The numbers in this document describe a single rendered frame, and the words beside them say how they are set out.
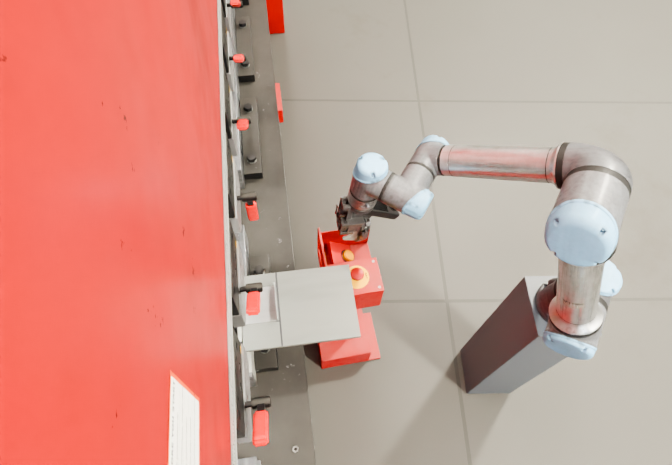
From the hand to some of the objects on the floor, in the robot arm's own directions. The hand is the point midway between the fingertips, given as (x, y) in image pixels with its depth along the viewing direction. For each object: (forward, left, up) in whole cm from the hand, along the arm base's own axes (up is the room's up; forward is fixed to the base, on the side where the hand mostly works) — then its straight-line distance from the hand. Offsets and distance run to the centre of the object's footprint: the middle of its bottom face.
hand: (357, 236), depth 145 cm
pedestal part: (-1, +5, -84) cm, 84 cm away
